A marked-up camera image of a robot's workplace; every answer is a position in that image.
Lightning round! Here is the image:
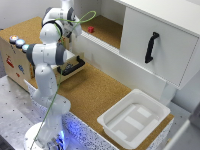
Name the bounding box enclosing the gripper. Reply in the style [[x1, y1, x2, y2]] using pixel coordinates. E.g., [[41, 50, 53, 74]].
[[67, 21, 83, 39]]

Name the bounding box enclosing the pink block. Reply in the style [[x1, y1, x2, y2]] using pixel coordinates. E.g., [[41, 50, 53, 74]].
[[87, 26, 95, 34]]

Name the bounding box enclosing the wooden drawer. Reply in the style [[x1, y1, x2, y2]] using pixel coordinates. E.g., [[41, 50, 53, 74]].
[[55, 48, 86, 81]]

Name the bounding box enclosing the white cabinet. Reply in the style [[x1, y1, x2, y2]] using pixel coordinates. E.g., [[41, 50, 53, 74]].
[[71, 0, 200, 105]]

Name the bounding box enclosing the wooden drawer box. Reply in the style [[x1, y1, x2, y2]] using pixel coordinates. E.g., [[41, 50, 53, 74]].
[[0, 16, 72, 92]]

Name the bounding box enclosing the green button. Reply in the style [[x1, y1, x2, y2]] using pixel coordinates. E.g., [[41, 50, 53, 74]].
[[21, 43, 31, 53]]

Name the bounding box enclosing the blue button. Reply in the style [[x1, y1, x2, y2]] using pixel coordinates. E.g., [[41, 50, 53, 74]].
[[15, 38, 26, 48]]

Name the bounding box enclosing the red button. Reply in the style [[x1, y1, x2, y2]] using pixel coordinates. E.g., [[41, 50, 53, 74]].
[[9, 34, 20, 45]]

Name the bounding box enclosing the white sliding door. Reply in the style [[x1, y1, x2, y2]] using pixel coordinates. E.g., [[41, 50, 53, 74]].
[[119, 6, 200, 90]]

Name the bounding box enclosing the white plastic box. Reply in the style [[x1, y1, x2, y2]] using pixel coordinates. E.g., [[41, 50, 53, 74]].
[[96, 88, 172, 150]]

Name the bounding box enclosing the black drawer handle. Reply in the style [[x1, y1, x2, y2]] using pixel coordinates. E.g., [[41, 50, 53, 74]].
[[56, 55, 86, 77]]

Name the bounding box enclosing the green cable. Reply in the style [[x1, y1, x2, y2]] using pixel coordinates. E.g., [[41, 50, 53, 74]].
[[29, 10, 98, 150]]

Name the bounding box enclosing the black door handle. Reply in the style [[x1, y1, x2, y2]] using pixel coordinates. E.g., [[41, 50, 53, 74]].
[[144, 31, 161, 65]]

